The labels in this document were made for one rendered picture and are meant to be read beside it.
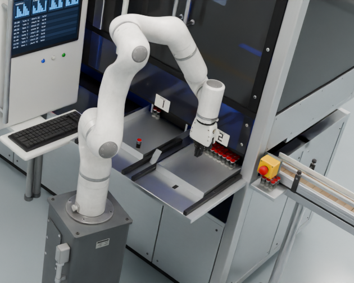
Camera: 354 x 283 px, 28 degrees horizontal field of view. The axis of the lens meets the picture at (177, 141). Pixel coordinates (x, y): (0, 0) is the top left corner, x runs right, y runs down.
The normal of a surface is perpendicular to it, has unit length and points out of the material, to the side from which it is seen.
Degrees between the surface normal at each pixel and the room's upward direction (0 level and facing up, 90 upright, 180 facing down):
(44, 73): 90
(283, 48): 90
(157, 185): 0
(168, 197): 0
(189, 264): 90
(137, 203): 90
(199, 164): 0
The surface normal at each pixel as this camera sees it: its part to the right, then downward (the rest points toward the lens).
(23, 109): 0.72, 0.48
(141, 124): 0.17, -0.82
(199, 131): -0.65, 0.34
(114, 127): 0.56, 0.14
